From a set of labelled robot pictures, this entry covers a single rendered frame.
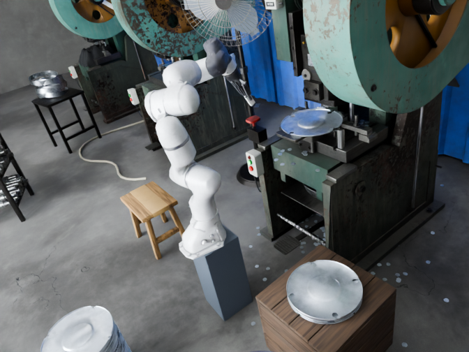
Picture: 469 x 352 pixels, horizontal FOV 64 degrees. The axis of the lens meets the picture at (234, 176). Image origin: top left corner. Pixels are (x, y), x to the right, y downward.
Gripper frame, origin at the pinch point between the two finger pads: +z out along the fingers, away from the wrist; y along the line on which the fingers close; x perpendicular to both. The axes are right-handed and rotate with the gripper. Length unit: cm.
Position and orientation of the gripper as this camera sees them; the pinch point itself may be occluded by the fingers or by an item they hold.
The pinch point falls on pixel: (249, 99)
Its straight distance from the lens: 199.5
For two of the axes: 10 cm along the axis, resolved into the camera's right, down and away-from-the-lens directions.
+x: 6.5, -7.5, 1.4
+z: 5.0, 5.6, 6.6
